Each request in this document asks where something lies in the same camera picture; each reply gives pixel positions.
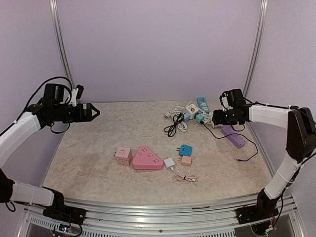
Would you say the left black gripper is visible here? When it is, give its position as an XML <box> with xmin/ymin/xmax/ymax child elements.
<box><xmin>53</xmin><ymin>102</ymin><xmax>99</xmax><ymax>122</ymax></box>

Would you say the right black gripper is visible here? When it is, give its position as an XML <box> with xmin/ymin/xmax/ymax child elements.
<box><xmin>212</xmin><ymin>108</ymin><xmax>240</xmax><ymax>125</ymax></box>

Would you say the white cartoon charger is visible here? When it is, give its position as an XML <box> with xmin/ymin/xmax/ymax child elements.
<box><xmin>185</xmin><ymin>103</ymin><xmax>199</xmax><ymax>116</ymax></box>

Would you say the light blue charger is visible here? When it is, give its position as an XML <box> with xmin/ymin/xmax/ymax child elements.
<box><xmin>183</xmin><ymin>113</ymin><xmax>191</xmax><ymax>122</ymax></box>

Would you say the pink cube socket adapter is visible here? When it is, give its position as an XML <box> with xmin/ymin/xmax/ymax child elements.
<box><xmin>115</xmin><ymin>147</ymin><xmax>132</xmax><ymax>165</ymax></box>

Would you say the blue square plug adapter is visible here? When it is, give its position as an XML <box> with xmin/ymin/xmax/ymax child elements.
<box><xmin>176</xmin><ymin>144</ymin><xmax>193</xmax><ymax>157</ymax></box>

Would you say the pink triangular power socket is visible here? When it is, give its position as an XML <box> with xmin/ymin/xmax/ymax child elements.
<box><xmin>132</xmin><ymin>145</ymin><xmax>164</xmax><ymax>170</ymax></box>

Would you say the small pink charger plug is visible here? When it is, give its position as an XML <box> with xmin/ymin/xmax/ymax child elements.
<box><xmin>177</xmin><ymin>156</ymin><xmax>195</xmax><ymax>166</ymax></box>

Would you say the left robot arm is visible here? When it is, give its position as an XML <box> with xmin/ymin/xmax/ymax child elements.
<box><xmin>0</xmin><ymin>76</ymin><xmax>101</xmax><ymax>220</ymax></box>

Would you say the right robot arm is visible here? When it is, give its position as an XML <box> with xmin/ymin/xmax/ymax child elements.
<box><xmin>212</xmin><ymin>89</ymin><xmax>316</xmax><ymax>219</ymax></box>

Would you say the purple power strip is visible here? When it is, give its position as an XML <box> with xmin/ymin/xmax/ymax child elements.
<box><xmin>221</xmin><ymin>125</ymin><xmax>245</xmax><ymax>149</ymax></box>

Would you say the white power strip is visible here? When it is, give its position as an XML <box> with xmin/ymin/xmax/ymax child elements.
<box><xmin>201</xmin><ymin>112</ymin><xmax>213</xmax><ymax>124</ymax></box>

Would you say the teal power strip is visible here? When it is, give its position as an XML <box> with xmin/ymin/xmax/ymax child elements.
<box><xmin>197</xmin><ymin>97</ymin><xmax>210</xmax><ymax>114</ymax></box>

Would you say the mint green charger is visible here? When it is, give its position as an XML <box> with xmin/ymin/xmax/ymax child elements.
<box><xmin>194</xmin><ymin>113</ymin><xmax>207</xmax><ymax>124</ymax></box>

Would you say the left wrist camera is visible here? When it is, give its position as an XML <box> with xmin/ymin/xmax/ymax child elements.
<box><xmin>69</xmin><ymin>84</ymin><xmax>84</xmax><ymax>107</ymax></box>

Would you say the thin black cable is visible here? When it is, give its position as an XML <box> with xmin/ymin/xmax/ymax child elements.
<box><xmin>202</xmin><ymin>122</ymin><xmax>259</xmax><ymax>162</ymax></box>

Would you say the white power cord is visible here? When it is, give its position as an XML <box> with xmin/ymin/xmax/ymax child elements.
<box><xmin>163</xmin><ymin>105</ymin><xmax>191</xmax><ymax>133</ymax></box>

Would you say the black usb cable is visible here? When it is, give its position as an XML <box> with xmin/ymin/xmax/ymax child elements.
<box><xmin>162</xmin><ymin>112</ymin><xmax>186</xmax><ymax>137</ymax></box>

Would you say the pink usb cable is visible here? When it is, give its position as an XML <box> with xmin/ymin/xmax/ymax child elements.
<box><xmin>170</xmin><ymin>167</ymin><xmax>198</xmax><ymax>184</ymax></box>

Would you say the right aluminium post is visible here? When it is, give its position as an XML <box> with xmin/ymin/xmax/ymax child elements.
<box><xmin>242</xmin><ymin>0</ymin><xmax>269</xmax><ymax>97</ymax></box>

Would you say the aluminium post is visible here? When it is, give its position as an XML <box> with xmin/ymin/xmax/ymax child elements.
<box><xmin>242</xmin><ymin>0</ymin><xmax>269</xmax><ymax>97</ymax></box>
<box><xmin>49</xmin><ymin>0</ymin><xmax>76</xmax><ymax>88</ymax></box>

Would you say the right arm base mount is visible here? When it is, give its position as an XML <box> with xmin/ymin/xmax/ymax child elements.
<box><xmin>235</xmin><ymin>205</ymin><xmax>279</xmax><ymax>225</ymax></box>

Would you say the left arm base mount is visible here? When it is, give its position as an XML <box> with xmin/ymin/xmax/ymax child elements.
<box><xmin>42</xmin><ymin>206</ymin><xmax>87</xmax><ymax>225</ymax></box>

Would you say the aluminium front rail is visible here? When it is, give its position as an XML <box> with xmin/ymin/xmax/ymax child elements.
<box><xmin>13</xmin><ymin>195</ymin><xmax>307</xmax><ymax>237</ymax></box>

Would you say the left aluminium post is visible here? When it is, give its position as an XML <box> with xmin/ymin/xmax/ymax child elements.
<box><xmin>49</xmin><ymin>0</ymin><xmax>76</xmax><ymax>88</ymax></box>

